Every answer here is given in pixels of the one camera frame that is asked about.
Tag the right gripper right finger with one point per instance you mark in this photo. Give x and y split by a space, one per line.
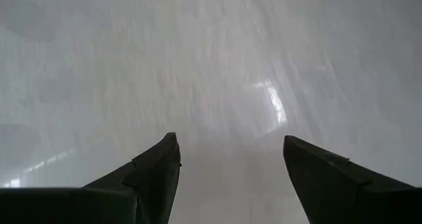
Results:
323 181

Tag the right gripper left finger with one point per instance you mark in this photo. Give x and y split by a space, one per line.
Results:
155 178

